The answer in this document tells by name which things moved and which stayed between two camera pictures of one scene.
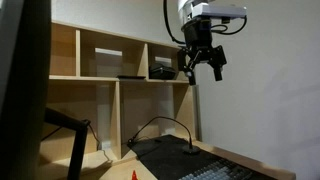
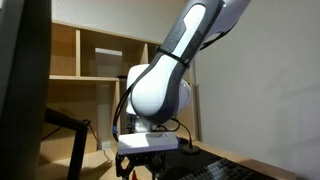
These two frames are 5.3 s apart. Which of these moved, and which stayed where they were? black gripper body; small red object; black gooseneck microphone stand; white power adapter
Moved: black gripper body
Stayed: small red object; black gooseneck microphone stand; white power adapter
